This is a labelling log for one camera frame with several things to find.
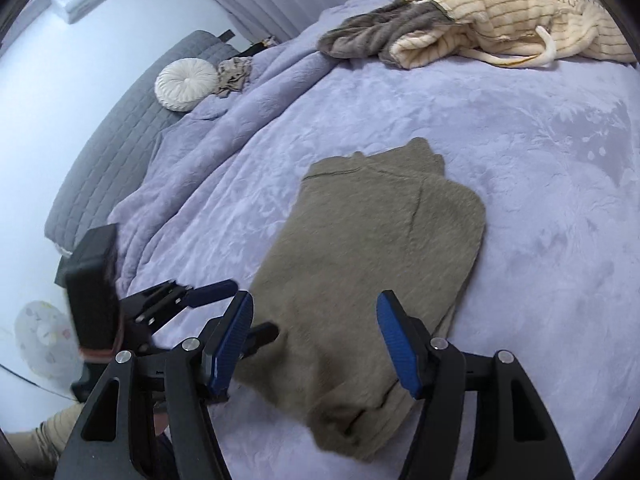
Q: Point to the olive knit sweater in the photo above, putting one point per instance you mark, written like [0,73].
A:
[370,260]

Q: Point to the person's left forearm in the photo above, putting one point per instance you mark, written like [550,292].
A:
[50,432]

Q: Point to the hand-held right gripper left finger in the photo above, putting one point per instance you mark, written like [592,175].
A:
[230,345]

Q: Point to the grey quilted headboard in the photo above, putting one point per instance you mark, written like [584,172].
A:
[130,130]

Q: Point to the crumpled beige cloth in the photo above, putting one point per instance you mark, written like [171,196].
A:
[234,76]

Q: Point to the grey fuzzy garment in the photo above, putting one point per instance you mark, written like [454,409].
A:
[370,35]

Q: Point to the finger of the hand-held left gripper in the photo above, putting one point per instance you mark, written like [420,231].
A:
[261,334]
[215,292]

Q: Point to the round cream pleated pillow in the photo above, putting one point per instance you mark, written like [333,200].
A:
[186,84]

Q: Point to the lavender plush blanket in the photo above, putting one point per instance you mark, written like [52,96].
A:
[525,185]

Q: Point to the cream striped garment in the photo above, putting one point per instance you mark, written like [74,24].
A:
[510,10]

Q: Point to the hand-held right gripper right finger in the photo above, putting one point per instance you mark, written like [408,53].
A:
[397,342]

